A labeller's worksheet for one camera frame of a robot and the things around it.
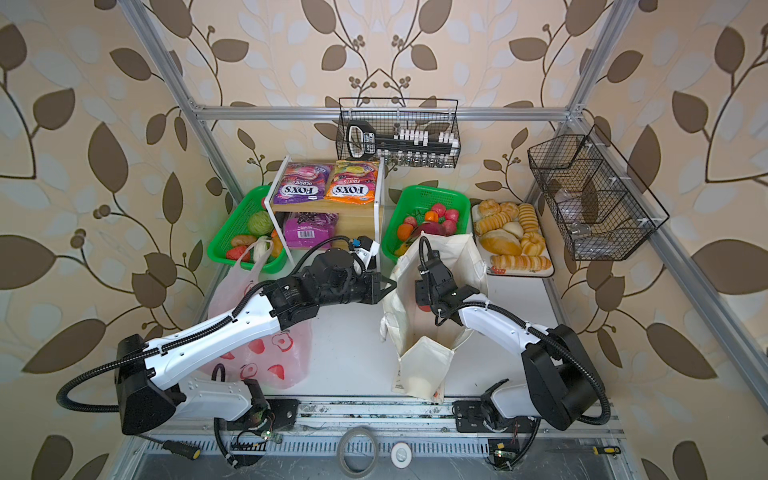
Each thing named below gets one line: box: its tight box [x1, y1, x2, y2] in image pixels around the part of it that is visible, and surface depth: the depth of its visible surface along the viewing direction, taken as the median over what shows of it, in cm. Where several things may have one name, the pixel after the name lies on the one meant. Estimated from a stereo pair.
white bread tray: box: [471, 199, 555, 278], surface depth 107 cm
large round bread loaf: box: [480, 229, 523, 256], surface depth 107 cm
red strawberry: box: [226, 246, 251, 262], surface depth 101 cm
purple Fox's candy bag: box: [273, 162, 334, 205], surface depth 80 cm
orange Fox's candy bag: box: [325, 160, 380, 205], surface depth 80 cm
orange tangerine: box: [398, 224, 413, 241], surface depth 109 cm
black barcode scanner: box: [346, 120, 377, 160], surface depth 85 cm
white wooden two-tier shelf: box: [264, 155, 385, 265], surface depth 80 cm
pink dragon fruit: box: [417, 218, 456, 237], surface depth 110 cm
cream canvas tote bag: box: [380, 233, 489, 403], surface depth 75 cm
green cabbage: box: [248, 210, 274, 236], surface depth 108 cm
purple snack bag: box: [284, 212, 339, 249], surface depth 87 cm
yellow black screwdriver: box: [592, 446, 621, 459], surface depth 71 cm
